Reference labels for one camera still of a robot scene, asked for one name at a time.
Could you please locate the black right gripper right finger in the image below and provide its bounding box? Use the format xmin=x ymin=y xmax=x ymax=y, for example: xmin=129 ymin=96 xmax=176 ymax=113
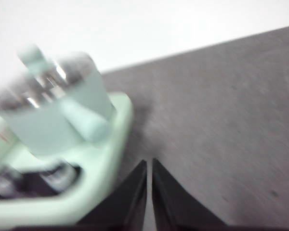
xmin=151 ymin=157 xmax=230 ymax=231

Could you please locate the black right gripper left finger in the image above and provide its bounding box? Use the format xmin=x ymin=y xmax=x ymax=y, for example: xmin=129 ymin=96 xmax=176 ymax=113
xmin=74 ymin=159 xmax=148 ymax=231

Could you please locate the silver control knob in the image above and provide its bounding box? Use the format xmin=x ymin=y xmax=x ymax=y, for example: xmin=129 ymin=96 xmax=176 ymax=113
xmin=38 ymin=162 xmax=77 ymax=194
xmin=0 ymin=172 xmax=16 ymax=201

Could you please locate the glass lid with green knob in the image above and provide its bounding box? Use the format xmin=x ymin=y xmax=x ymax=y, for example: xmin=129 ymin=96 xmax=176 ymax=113
xmin=0 ymin=44 xmax=98 ymax=110

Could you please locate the green breakfast machine base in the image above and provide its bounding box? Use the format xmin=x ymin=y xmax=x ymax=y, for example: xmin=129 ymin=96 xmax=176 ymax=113
xmin=0 ymin=92 xmax=135 ymax=227

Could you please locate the green steamer pot with handle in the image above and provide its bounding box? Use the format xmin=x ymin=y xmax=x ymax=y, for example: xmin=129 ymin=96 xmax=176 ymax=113
xmin=0 ymin=69 xmax=117 ymax=157

